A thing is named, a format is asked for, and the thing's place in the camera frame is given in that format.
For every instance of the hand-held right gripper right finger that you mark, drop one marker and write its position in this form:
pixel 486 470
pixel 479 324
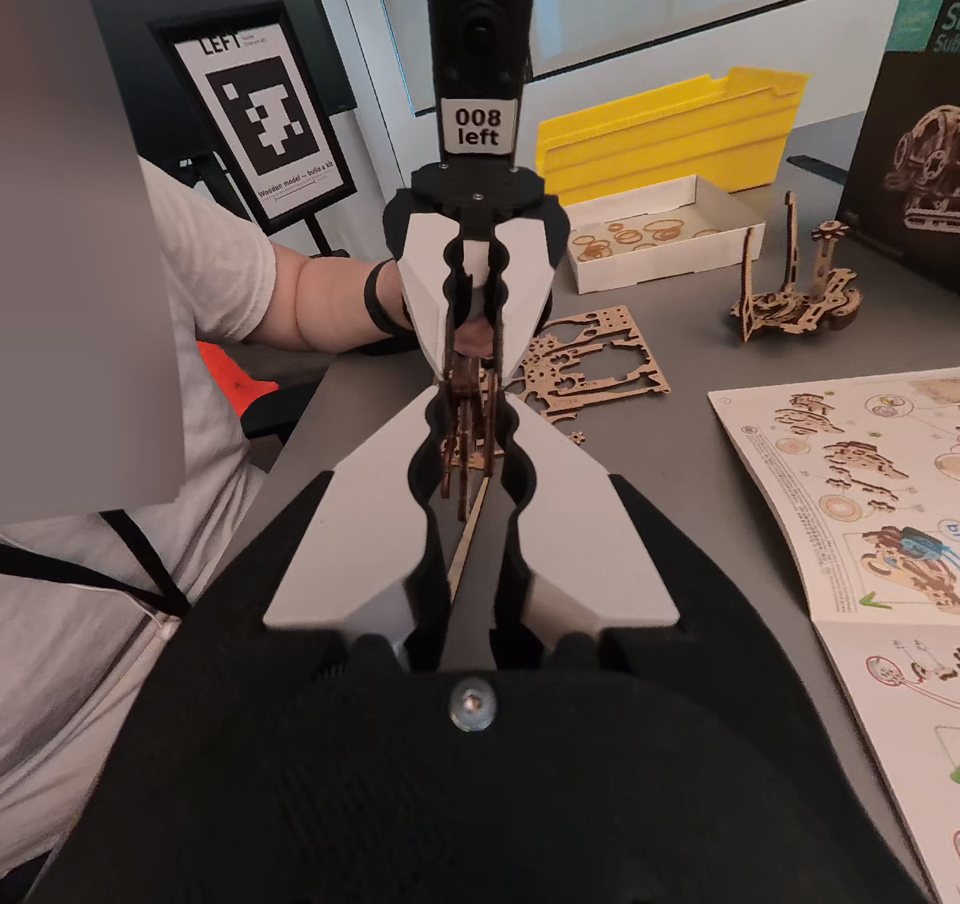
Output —
pixel 600 544

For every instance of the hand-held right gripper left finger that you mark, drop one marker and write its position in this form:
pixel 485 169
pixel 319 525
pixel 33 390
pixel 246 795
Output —
pixel 345 544

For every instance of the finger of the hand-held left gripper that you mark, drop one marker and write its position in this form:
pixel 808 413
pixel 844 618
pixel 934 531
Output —
pixel 420 274
pixel 532 274

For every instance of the small wooden gear assembly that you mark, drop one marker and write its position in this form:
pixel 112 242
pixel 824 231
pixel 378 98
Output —
pixel 465 424

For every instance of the person's left forearm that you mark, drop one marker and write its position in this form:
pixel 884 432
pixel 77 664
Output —
pixel 322 304

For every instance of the laser-cut wooden parts sheet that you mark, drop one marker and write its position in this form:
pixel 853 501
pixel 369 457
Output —
pixel 654 379

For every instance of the partly built wooden model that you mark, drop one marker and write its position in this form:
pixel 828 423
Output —
pixel 795 315

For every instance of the black model kit box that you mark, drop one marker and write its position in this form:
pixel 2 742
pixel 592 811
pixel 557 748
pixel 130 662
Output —
pixel 900 206

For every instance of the person's left hand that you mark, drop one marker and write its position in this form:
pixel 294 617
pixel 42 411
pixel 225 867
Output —
pixel 476 337

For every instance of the black sign stand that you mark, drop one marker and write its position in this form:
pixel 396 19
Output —
pixel 319 236

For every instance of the white cardboard tray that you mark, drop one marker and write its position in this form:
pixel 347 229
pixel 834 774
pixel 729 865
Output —
pixel 652 270

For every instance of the thin wooden stick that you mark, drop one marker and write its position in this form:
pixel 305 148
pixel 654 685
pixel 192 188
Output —
pixel 469 536

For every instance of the pile of rubber bands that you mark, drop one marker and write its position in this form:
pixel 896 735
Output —
pixel 664 228

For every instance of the yellow plastic bin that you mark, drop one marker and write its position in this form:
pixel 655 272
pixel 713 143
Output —
pixel 675 146

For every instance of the orange cloth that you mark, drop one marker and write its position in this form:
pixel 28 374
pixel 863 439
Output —
pixel 232 382

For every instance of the open instruction booklet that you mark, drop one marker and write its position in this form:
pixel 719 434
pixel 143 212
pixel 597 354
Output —
pixel 825 544

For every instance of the framed marker sign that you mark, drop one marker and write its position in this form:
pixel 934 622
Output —
pixel 255 116

